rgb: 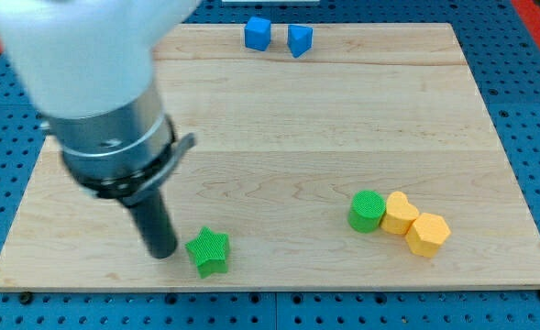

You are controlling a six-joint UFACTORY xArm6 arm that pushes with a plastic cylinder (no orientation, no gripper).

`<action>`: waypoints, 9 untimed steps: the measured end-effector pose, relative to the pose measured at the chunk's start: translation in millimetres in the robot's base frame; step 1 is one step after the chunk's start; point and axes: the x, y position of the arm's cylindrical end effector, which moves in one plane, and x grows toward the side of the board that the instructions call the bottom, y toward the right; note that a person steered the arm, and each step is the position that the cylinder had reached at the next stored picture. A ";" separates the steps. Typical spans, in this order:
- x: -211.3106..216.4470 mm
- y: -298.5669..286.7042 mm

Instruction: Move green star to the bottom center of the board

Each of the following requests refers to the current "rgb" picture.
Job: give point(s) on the green cylinder block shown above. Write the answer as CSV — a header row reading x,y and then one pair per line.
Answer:
x,y
366,210

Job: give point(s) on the yellow hexagon block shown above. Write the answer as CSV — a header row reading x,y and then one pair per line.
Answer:
x,y
427,234

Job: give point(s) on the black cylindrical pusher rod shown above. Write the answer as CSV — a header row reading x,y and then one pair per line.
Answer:
x,y
153,223

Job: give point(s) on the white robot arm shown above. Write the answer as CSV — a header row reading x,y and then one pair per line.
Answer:
x,y
87,67

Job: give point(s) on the blue cube block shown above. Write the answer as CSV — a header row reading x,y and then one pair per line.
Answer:
x,y
257,33

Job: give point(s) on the blue triangle block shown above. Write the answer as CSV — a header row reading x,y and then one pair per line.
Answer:
x,y
299,40

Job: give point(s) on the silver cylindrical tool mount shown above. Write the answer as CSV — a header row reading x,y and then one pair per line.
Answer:
x,y
125,154

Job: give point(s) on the yellow heart block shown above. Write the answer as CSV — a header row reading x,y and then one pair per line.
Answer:
x,y
399,214

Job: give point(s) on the light wooden board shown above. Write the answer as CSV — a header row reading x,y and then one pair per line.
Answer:
x,y
282,146

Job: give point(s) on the green star block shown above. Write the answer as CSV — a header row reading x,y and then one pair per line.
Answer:
x,y
209,252

